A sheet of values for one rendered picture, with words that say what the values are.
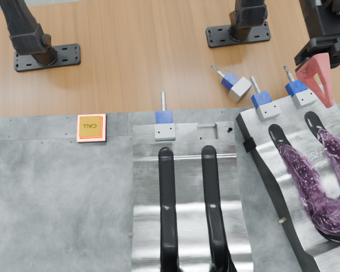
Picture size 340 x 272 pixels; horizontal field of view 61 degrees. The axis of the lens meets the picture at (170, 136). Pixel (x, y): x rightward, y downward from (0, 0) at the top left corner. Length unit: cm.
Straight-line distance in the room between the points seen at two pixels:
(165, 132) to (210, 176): 16
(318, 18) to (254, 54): 48
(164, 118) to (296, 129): 36
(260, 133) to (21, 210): 68
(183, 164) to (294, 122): 33
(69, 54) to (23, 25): 18
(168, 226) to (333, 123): 52
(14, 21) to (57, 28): 23
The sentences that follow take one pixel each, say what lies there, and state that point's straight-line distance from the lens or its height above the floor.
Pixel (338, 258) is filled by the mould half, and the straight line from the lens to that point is 79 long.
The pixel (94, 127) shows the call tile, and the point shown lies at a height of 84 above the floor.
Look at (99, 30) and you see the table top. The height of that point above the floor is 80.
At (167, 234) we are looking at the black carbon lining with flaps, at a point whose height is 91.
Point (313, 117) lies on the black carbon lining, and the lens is 88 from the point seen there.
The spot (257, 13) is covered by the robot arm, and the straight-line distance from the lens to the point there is 86.
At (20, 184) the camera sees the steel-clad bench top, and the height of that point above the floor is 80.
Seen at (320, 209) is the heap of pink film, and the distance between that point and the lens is 78.
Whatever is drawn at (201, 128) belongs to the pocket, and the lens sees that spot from 77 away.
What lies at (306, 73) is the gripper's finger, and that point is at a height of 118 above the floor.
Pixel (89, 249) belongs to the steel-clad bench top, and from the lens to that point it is 83.
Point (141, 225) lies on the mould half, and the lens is 70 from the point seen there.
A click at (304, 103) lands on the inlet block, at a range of 85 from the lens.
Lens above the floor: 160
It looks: 75 degrees down
